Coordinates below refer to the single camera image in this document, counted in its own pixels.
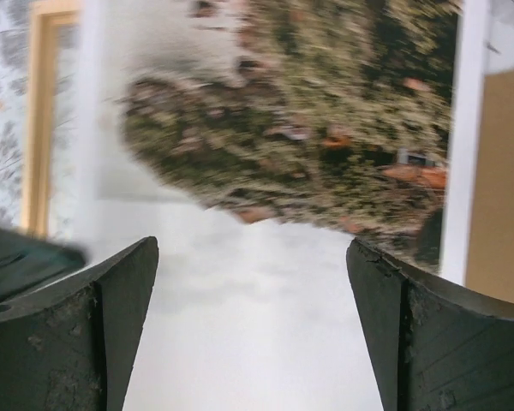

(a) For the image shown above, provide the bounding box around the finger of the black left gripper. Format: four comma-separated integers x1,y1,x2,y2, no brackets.
0,228,87,303

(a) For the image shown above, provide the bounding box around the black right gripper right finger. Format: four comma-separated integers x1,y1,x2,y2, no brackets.
346,238,514,411

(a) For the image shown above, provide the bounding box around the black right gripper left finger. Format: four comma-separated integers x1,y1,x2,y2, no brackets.
0,236,158,410

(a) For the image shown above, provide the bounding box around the light wooden picture frame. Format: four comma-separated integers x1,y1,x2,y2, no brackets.
21,0,81,237

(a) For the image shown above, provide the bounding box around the brown cardboard backing board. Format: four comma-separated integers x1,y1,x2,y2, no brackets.
466,70,514,303

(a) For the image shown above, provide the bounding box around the landscape photo print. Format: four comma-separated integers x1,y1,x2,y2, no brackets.
79,1,489,410

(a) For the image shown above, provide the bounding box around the floral patterned table mat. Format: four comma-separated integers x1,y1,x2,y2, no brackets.
0,0,80,239

